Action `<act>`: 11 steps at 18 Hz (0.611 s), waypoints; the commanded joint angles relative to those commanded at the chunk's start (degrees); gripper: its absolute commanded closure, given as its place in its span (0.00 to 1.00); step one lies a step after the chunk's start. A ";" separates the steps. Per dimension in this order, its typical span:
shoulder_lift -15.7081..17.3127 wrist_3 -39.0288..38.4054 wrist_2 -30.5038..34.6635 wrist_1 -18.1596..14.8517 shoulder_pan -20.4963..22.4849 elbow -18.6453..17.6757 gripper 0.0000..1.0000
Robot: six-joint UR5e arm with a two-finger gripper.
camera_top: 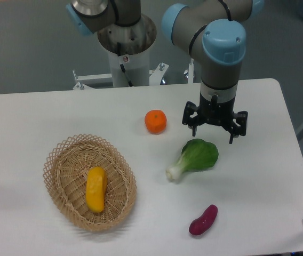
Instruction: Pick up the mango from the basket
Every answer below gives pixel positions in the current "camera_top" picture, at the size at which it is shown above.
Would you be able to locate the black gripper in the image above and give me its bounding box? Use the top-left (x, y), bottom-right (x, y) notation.
top-left (182, 95), bottom-right (248, 144)

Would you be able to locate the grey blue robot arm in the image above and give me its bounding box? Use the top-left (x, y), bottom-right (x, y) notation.
top-left (66, 1), bottom-right (264, 138)

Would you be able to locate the yellow mango slice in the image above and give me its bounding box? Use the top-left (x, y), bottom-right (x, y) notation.
top-left (85, 166), bottom-right (107, 213)

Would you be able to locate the woven wicker basket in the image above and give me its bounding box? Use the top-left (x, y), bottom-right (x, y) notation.
top-left (43, 134), bottom-right (137, 231)

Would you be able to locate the green bok choy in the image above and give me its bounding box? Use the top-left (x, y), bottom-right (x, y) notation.
top-left (165, 139), bottom-right (219, 181)

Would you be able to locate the orange tangerine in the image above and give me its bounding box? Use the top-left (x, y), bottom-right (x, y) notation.
top-left (144, 109), bottom-right (167, 134)

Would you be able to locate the purple sweet potato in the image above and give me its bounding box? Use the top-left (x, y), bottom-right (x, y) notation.
top-left (189, 205), bottom-right (218, 236)

